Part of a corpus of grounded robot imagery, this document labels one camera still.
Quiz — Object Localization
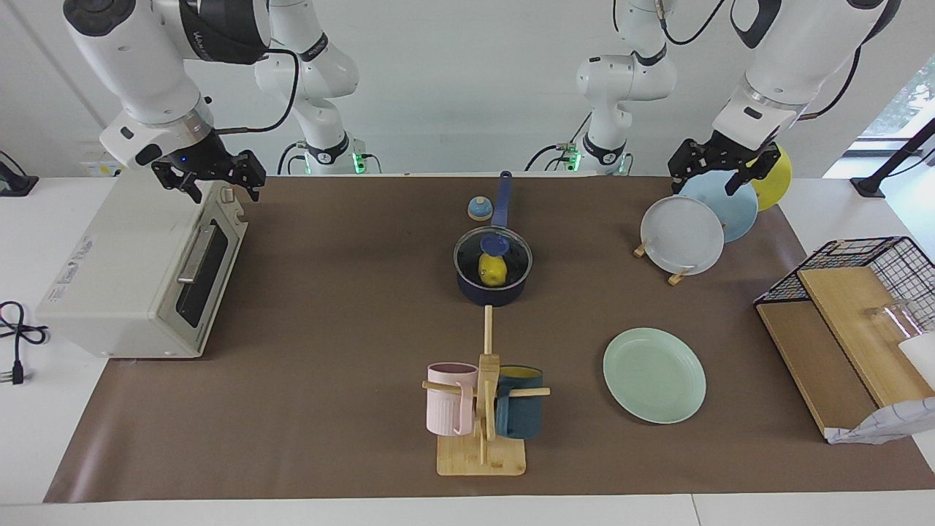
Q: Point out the pink ribbed mug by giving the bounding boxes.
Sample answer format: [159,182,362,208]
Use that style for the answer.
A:
[427,362,479,437]

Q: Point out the dark teal mug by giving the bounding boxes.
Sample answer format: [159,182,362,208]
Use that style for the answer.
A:
[495,365,544,440]

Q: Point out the dark blue pot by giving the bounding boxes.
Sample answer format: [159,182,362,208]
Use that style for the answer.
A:
[453,171,533,306]

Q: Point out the white wall socket box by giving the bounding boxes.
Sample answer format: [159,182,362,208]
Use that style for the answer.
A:
[79,141,140,178]

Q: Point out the light blue plate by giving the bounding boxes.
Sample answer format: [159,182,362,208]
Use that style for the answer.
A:
[673,169,759,243]

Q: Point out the green plate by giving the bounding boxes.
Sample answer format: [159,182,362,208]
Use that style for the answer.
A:
[603,327,707,424]

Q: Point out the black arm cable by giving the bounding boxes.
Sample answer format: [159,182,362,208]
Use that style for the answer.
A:
[215,45,302,136]
[800,40,866,121]

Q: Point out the clear glass cup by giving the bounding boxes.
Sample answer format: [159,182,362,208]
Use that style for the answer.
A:
[866,300,927,346]

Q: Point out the glass lid with blue knob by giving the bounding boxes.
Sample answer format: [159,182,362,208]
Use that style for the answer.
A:
[453,226,533,289]

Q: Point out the black power cable with plug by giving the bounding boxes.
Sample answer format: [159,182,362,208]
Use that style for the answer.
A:
[0,301,50,386]

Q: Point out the brown table mat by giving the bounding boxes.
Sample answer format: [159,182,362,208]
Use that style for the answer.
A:
[44,175,935,503]

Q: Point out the black wire basket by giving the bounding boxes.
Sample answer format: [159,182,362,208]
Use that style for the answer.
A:
[754,236,935,337]

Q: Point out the white plastic container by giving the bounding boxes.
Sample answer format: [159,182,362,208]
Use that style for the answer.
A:
[898,332,935,388]

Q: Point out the wooden plate rack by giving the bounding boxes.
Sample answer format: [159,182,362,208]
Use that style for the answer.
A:
[633,234,692,286]

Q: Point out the beige toaster oven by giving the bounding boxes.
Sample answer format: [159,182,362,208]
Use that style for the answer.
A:
[35,169,249,359]

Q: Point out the wooden mug tree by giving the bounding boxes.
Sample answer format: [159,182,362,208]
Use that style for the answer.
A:
[421,305,551,477]

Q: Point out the grey plate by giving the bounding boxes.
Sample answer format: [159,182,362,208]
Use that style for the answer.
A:
[641,196,725,276]

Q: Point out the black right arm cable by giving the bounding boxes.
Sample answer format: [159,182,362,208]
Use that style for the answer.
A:
[215,45,302,136]

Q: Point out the window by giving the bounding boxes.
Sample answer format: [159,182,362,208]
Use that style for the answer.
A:
[862,58,935,140]

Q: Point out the yellow plate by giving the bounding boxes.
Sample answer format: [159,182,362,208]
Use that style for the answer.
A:
[749,145,793,213]

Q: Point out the black clamp mount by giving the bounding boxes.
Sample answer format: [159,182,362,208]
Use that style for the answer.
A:
[0,150,39,197]

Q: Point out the yellow lemon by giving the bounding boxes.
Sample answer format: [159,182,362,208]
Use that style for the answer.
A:
[478,254,508,287]

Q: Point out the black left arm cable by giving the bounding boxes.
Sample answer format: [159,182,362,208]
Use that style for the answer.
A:
[800,40,866,121]

